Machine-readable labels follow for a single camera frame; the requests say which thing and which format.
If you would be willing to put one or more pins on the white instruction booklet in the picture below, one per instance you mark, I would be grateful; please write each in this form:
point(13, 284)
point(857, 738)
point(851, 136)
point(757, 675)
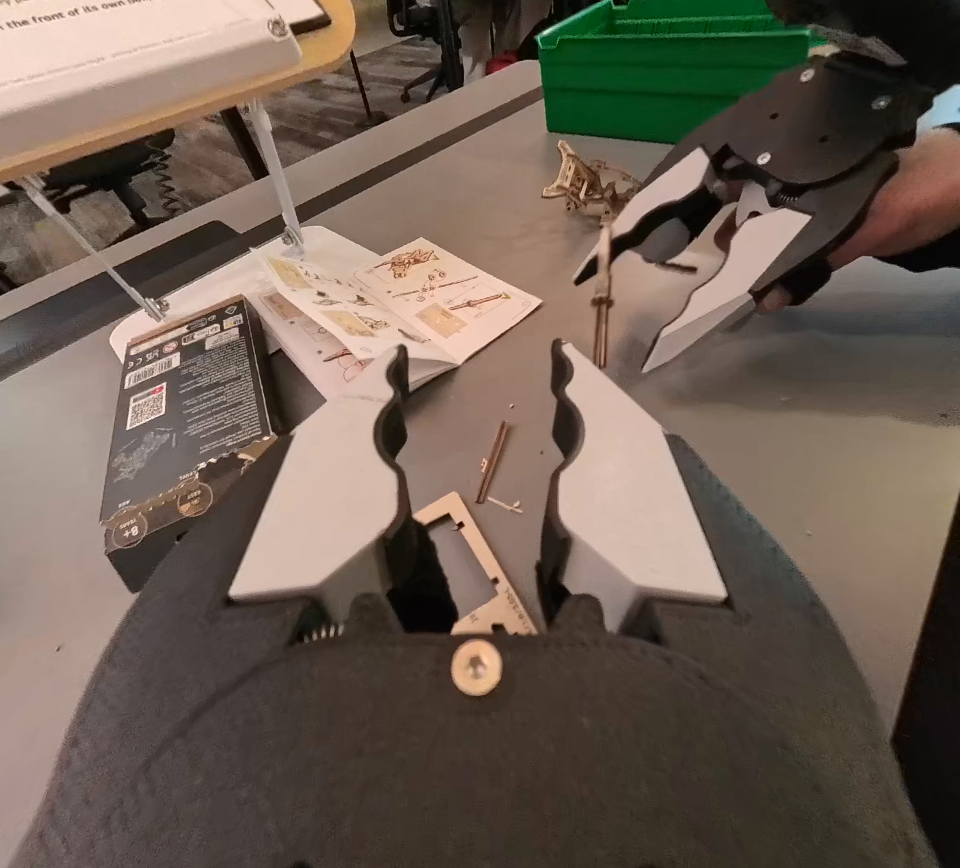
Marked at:
point(487, 316)

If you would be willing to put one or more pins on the thin dark wooden stick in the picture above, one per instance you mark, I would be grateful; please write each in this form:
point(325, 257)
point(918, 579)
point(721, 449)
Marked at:
point(491, 466)

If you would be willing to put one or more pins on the small pale wooden pin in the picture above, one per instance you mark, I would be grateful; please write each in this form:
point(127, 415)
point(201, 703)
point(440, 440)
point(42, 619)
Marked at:
point(504, 504)

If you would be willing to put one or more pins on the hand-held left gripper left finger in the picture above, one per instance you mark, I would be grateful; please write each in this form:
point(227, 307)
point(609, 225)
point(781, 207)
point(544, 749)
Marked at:
point(307, 508)

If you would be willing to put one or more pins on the white printed instruction sheet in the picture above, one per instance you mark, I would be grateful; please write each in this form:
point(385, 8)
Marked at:
point(112, 20)

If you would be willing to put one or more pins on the black cardboard kit box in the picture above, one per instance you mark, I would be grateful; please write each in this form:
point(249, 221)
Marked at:
point(187, 433)

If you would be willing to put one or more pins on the wooden axle stick with gears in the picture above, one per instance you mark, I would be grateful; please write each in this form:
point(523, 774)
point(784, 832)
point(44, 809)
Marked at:
point(600, 328)

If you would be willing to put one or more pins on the pale wooden document stand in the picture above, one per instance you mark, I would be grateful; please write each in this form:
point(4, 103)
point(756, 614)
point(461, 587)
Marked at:
point(337, 35)

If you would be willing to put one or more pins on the black office chair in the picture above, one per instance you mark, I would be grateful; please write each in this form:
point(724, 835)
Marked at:
point(420, 20)

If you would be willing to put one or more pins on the green plastic bin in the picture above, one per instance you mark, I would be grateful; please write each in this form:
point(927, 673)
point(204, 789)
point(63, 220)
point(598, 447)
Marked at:
point(637, 95)

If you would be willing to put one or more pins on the person's right hand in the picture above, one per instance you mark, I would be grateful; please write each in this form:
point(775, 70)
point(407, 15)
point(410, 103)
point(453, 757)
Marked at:
point(915, 192)

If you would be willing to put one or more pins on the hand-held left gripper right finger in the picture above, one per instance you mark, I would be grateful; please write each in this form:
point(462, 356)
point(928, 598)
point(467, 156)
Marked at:
point(637, 508)

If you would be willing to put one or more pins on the assembled wooden model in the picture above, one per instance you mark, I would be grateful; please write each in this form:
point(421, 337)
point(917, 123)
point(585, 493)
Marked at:
point(577, 181)

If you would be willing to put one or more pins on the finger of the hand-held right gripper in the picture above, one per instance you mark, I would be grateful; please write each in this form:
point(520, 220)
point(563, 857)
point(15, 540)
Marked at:
point(750, 260)
point(660, 192)

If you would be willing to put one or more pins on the laser-cut plywood parts sheet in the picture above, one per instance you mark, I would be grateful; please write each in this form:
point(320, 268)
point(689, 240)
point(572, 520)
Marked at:
point(495, 613)

